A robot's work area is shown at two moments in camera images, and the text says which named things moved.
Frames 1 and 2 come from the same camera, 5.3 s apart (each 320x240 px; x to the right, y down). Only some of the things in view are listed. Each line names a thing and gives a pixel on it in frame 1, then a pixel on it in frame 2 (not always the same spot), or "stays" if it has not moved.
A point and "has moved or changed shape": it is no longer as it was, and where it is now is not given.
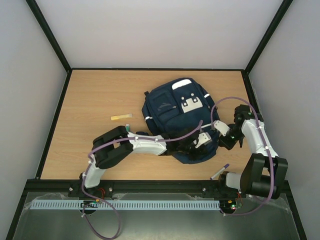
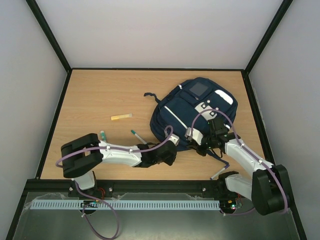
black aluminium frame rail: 138,186 stays
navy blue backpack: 181,103 has moved or changed shape
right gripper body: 208,132 to 203,144
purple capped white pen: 219,172 stays
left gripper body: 184,148 to 169,161
